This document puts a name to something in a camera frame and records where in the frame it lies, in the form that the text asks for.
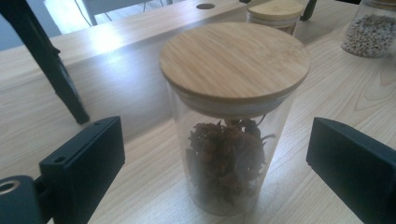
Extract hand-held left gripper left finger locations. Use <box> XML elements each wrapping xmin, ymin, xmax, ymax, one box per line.
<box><xmin>38</xmin><ymin>116</ymin><xmax>126</xmax><ymax>224</ymax></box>

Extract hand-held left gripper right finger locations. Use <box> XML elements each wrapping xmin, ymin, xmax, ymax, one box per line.
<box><xmin>305</xmin><ymin>117</ymin><xmax>396</xmax><ymax>224</ymax></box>

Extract black low shelf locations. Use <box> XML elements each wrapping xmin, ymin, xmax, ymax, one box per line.
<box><xmin>0</xmin><ymin>0</ymin><xmax>318</xmax><ymax>125</ymax></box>

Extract short glass jar pale grains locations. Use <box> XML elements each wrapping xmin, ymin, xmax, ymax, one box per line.
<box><xmin>340</xmin><ymin>0</ymin><xmax>396</xmax><ymax>59</ymax></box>

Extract tall glass jar dried flowers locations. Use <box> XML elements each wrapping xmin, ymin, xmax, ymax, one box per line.
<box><xmin>159</xmin><ymin>21</ymin><xmax>312</xmax><ymax>217</ymax></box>

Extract medium glass jar bamboo lid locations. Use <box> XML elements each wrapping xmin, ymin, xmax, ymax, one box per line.
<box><xmin>246</xmin><ymin>0</ymin><xmax>305</xmax><ymax>36</ymax></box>

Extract white desk frame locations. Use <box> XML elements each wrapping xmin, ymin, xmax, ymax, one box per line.
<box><xmin>81</xmin><ymin>0</ymin><xmax>174</xmax><ymax>26</ymax></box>

